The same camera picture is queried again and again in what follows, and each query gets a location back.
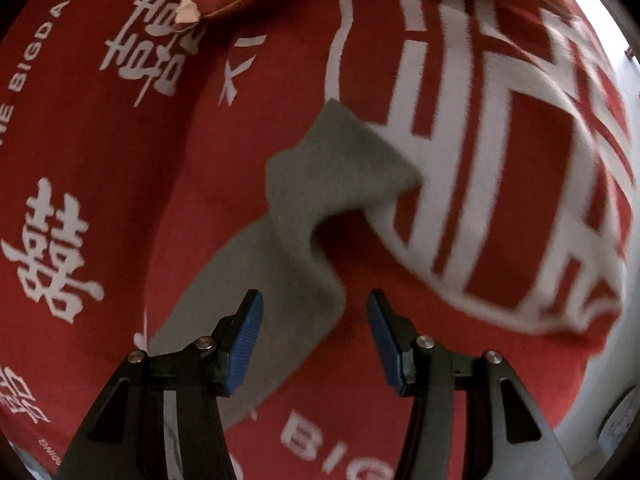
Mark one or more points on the grey knit garment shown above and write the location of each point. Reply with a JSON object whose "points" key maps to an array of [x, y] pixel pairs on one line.
{"points": [[300, 200]]}

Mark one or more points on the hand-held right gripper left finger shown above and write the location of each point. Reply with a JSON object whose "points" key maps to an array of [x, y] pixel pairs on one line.
{"points": [[244, 347]]}

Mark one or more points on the red and white knit throw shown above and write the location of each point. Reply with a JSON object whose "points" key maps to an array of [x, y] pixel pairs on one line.
{"points": [[500, 160]]}

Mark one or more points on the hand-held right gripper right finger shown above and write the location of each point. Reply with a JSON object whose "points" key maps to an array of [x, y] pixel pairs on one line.
{"points": [[386, 347]]}

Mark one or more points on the red printed blanket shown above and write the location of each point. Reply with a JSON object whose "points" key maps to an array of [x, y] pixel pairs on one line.
{"points": [[125, 185]]}

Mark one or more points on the white round object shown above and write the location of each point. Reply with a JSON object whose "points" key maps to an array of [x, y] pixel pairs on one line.
{"points": [[620, 425]]}

